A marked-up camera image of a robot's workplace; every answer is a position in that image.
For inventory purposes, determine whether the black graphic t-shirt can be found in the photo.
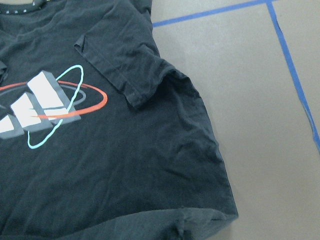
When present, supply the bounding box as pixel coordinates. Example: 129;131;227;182
0;0;238;240

